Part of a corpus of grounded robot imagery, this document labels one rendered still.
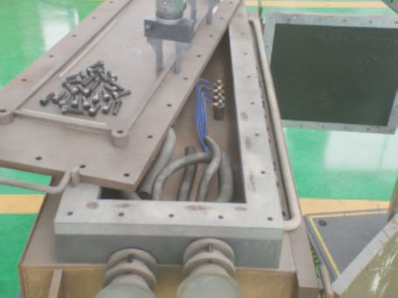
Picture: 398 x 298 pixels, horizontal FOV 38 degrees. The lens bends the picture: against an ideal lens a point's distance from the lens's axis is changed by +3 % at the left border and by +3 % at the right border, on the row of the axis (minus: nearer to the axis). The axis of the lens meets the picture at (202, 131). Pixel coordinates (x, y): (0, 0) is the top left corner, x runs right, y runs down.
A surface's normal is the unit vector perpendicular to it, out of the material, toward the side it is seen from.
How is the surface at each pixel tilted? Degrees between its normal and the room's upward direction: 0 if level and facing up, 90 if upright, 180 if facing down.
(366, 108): 90
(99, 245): 90
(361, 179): 0
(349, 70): 90
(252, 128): 0
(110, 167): 0
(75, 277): 90
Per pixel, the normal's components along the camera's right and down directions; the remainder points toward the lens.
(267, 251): 0.00, 0.55
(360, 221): 0.04, -0.83
